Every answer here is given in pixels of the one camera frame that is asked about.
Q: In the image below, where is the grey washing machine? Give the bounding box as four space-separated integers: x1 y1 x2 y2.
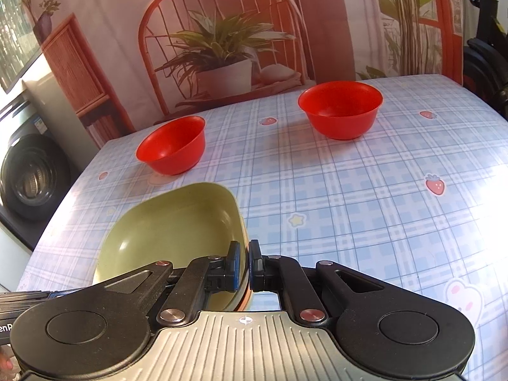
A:
0 53 87 249

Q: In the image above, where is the green bowl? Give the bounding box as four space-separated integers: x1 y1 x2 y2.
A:
92 182 253 312

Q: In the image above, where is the red plastic bowl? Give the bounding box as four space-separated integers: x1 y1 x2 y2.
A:
297 80 384 141
136 115 206 176

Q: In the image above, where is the black exercise machine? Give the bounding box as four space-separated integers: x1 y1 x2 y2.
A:
461 0 508 122

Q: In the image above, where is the printed wall backdrop cloth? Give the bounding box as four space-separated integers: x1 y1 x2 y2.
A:
0 0 466 144

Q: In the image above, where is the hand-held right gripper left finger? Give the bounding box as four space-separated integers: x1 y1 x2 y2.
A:
92 240 241 325

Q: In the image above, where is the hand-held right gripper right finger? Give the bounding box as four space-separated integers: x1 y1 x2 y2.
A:
248 240 402 328

